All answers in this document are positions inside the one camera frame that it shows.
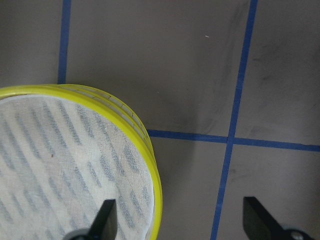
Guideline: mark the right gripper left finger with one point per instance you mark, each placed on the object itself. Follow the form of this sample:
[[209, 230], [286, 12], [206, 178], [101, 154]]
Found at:
[[103, 227]]

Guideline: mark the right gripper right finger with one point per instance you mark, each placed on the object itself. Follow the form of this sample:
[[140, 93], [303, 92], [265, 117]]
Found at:
[[259, 224]]

